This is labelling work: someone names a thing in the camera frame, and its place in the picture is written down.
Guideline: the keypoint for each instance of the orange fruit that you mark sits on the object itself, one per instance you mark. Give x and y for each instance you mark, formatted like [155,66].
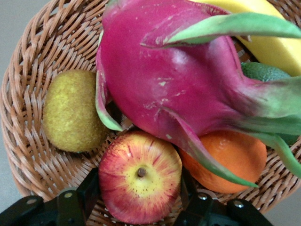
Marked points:
[235,160]

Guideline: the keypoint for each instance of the magenta dragon fruit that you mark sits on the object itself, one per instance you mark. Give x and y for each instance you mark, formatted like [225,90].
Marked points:
[169,77]

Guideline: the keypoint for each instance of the brown wicker basket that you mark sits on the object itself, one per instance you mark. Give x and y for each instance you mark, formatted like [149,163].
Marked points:
[47,47]

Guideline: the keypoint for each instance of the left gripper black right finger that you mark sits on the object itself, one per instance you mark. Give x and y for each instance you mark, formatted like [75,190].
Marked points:
[211,214]

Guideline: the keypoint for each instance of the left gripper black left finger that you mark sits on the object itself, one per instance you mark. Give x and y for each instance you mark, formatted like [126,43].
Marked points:
[70,207]

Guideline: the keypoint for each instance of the yellow banana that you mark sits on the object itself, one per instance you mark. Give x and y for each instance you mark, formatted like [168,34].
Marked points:
[272,51]

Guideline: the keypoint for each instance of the dark green avocado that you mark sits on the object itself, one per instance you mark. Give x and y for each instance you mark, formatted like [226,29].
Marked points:
[263,71]

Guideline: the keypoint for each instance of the brown fuzzy kiwi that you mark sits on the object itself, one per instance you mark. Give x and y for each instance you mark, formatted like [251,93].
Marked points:
[70,113]

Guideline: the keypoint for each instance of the red yellow apple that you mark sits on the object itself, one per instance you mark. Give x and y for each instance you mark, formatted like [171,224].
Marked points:
[141,188]

